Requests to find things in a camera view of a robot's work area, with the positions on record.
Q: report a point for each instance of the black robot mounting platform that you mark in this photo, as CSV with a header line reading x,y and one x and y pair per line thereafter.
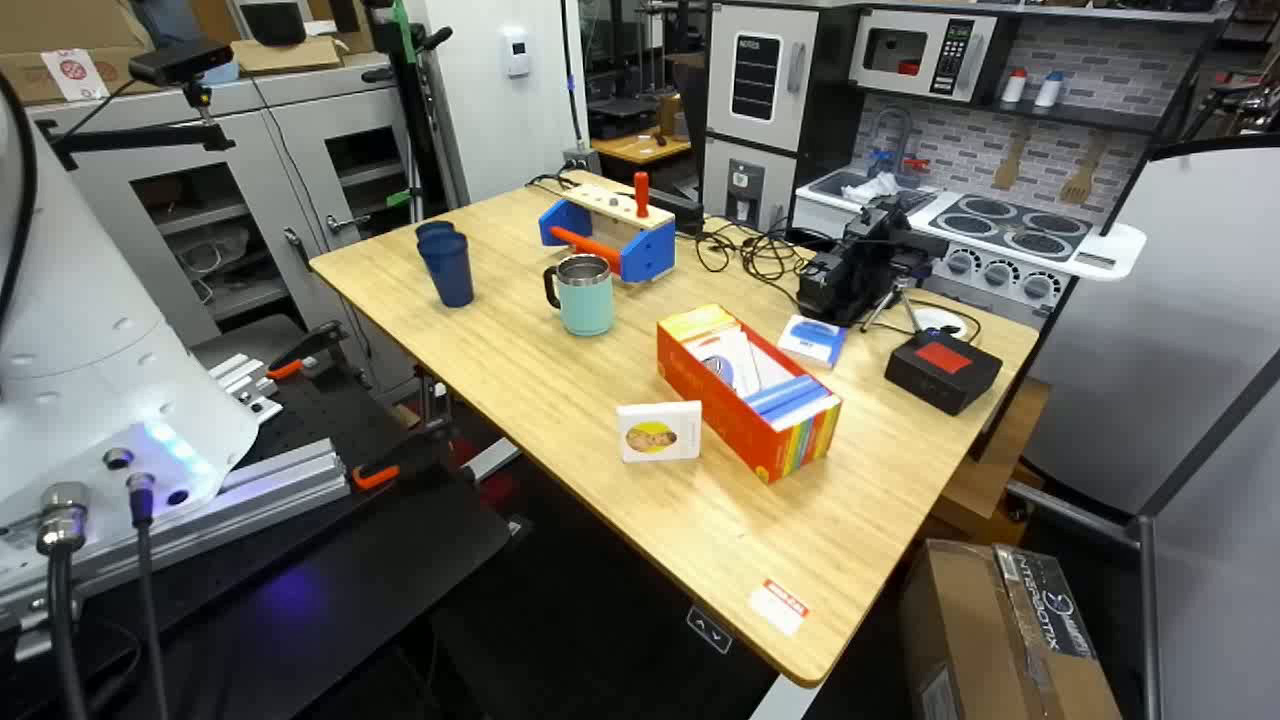
x,y
335,603

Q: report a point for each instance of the blue plastic cup with sticker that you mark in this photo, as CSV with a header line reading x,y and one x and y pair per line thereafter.
x,y
450,275

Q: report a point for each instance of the black camera device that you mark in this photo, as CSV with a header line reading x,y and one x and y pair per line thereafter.
x,y
863,269

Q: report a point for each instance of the white toy kitchen counter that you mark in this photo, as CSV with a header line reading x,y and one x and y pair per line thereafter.
x,y
1025,234

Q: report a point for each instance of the blue wooden tool rack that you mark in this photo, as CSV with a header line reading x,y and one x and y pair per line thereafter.
x,y
627,231

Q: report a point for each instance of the small white bottle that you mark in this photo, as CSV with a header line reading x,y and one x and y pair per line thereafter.
x,y
1050,90
1015,90

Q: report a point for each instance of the small wooden side table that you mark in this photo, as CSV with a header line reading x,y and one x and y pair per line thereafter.
x,y
641,146

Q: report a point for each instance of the white toy oven tower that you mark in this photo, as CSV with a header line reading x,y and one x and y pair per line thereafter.
x,y
760,77

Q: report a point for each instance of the white wall thermostat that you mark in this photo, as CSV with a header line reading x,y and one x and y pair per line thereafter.
x,y
519,48

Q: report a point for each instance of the flat cardboard piece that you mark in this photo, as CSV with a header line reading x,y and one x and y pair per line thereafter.
x,y
284,59

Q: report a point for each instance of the white table grommet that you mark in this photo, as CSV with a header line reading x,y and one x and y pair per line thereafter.
x,y
942,321

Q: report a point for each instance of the black box red top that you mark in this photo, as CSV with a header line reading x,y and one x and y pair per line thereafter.
x,y
947,368

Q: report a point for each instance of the silver aluminium rail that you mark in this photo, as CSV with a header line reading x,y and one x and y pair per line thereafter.
x,y
227,505

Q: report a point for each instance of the grey partition panel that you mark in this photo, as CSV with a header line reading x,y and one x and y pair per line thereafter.
x,y
1220,587

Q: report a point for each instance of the grey storage cabinet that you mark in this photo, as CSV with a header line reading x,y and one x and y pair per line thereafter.
x,y
264,146

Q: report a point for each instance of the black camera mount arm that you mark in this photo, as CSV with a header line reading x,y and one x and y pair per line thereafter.
x,y
133,139

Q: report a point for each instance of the orange cardboard book box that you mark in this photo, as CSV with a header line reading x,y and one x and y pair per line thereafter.
x,y
728,420

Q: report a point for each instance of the orange toy screwdriver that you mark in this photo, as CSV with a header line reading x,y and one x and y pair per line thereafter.
x,y
641,188

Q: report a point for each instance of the green black pole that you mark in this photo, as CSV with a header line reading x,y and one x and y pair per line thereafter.
x,y
403,93

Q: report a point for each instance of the plain blue plastic cup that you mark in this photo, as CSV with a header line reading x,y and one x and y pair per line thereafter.
x,y
429,231

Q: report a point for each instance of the yellow book in box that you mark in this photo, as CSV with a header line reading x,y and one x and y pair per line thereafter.
x,y
699,321

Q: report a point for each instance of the wooden toy spatula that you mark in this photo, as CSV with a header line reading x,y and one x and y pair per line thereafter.
x,y
1015,154
1081,164

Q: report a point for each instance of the wooden boards under table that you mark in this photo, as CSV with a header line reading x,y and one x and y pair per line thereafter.
x,y
995,466

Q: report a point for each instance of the large cardboard box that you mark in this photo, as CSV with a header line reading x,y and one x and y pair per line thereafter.
x,y
41,25

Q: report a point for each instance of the blue white book in box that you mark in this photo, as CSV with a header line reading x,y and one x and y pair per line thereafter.
x,y
790,402

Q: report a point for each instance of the white toy microwave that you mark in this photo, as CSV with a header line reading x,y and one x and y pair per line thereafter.
x,y
923,54

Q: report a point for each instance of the brown cardboard shipping box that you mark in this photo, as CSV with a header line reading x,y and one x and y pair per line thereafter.
x,y
1002,638

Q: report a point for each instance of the black stereo camera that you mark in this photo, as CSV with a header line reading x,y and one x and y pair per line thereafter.
x,y
181,63

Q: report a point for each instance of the black desk height controller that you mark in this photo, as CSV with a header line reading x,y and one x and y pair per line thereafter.
x,y
709,629

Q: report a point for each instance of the blue white flat book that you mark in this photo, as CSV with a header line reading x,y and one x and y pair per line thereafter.
x,y
812,341

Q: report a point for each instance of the black monitor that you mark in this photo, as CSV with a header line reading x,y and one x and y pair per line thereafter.
x,y
272,22

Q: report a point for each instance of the white sign red logo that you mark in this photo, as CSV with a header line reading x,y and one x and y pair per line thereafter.
x,y
74,73

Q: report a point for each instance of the silver metal bracket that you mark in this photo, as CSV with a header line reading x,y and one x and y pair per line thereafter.
x,y
246,380

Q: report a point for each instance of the red white warning sticker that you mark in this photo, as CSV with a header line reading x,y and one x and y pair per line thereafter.
x,y
776,605

